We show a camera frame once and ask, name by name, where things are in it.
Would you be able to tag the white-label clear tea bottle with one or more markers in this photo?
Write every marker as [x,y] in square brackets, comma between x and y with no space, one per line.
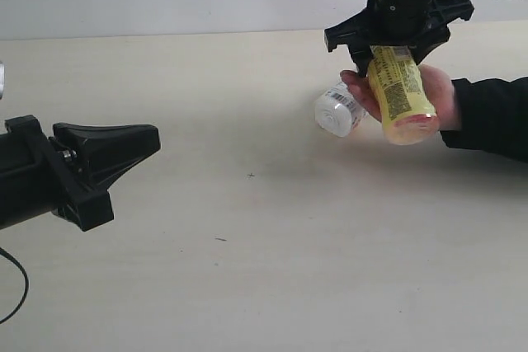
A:
[337,111]

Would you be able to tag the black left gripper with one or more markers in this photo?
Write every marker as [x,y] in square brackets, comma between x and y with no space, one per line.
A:
[99,156]

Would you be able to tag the person's open hand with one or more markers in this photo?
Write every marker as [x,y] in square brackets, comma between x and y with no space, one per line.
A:
[439,89]

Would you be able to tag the yellow juice bottle red cap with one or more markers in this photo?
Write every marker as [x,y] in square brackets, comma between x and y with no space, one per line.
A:
[407,116]

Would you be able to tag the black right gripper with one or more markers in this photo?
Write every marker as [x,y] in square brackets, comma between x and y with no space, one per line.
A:
[423,24]

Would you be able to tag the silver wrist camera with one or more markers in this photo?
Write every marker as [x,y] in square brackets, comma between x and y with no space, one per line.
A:
[2,79]

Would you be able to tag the black sleeved forearm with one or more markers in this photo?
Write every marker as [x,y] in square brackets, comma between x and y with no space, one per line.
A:
[493,117]

